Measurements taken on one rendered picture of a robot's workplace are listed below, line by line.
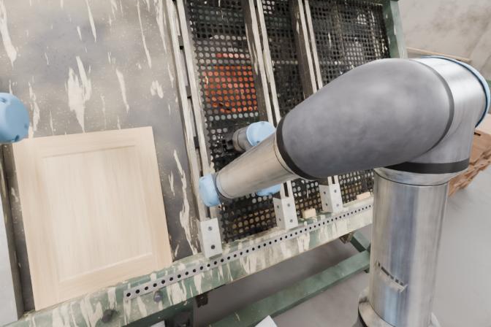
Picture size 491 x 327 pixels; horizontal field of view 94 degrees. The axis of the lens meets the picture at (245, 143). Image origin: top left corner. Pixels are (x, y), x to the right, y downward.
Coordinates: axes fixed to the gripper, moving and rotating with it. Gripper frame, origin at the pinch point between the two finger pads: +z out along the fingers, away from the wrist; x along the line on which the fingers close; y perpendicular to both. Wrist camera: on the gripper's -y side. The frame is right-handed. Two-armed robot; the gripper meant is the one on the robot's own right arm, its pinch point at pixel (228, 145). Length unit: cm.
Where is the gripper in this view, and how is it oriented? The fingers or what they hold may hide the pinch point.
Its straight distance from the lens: 91.0
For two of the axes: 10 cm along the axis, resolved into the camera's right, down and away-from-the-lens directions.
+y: -9.0, 1.6, -4.1
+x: 1.8, 9.8, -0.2
